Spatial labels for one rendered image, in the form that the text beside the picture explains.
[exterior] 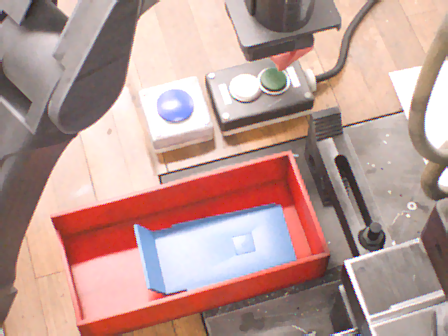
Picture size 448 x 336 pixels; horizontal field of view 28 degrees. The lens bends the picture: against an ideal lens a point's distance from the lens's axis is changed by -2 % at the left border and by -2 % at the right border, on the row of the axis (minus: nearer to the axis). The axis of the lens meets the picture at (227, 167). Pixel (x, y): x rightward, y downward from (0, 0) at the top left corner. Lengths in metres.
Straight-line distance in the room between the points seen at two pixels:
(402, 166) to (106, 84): 0.45
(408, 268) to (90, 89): 0.33
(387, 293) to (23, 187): 0.32
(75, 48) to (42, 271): 0.39
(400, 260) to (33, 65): 0.36
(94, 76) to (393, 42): 0.54
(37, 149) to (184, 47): 0.43
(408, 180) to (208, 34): 0.29
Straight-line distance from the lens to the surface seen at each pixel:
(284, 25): 0.87
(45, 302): 0.94
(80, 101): 0.63
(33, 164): 0.68
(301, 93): 0.99
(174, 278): 0.92
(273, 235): 0.94
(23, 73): 0.64
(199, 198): 0.95
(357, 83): 1.05
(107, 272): 0.93
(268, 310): 0.92
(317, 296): 0.93
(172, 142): 0.98
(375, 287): 0.79
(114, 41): 0.61
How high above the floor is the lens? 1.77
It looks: 62 degrees down
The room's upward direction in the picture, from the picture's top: 1 degrees clockwise
